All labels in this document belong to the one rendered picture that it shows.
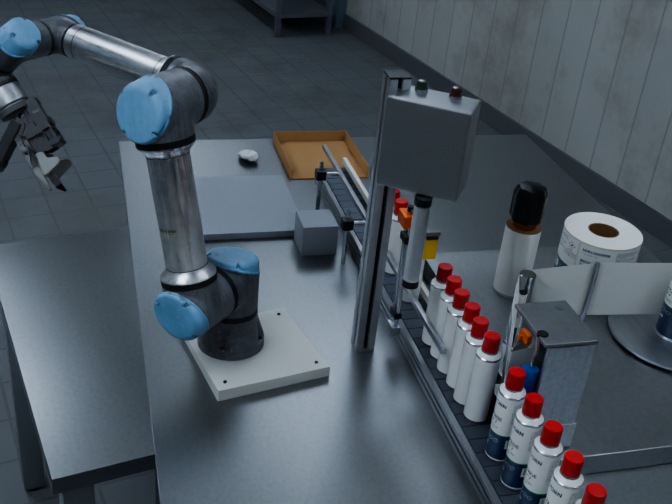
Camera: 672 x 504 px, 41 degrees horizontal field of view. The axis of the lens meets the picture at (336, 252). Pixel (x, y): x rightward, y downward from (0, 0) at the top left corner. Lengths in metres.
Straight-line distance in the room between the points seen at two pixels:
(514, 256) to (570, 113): 3.06
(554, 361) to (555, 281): 0.44
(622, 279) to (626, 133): 2.76
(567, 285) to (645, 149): 2.75
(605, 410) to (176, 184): 1.02
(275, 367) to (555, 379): 0.62
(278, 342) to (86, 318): 0.46
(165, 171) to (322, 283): 0.73
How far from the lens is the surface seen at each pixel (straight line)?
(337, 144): 3.13
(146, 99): 1.68
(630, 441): 1.95
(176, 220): 1.76
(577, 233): 2.36
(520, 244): 2.22
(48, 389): 1.98
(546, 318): 1.75
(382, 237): 1.93
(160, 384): 1.97
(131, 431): 1.86
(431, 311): 2.01
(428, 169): 1.78
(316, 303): 2.25
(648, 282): 2.25
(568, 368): 1.74
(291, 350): 2.04
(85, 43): 1.98
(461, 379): 1.87
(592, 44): 5.09
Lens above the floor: 2.07
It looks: 30 degrees down
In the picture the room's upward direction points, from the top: 6 degrees clockwise
